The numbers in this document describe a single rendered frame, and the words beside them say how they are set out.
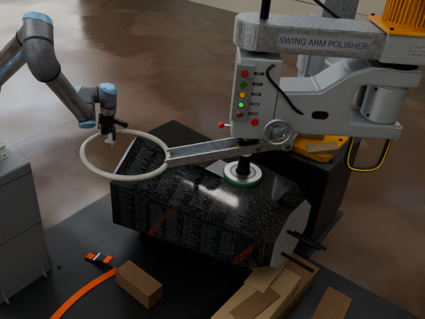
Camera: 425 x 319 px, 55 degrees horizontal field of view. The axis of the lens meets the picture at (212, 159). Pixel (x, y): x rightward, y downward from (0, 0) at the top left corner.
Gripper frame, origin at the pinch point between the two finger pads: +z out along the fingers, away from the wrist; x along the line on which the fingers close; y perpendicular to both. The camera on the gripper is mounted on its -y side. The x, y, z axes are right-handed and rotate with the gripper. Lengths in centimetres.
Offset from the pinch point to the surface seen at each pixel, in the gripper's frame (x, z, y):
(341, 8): 31, -86, -124
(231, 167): 50, -3, -53
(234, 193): 64, 3, -48
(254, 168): 56, -4, -65
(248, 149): 60, -22, -53
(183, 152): 34.1, -8.2, -29.9
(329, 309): 117, 64, -94
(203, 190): 50, 8, -37
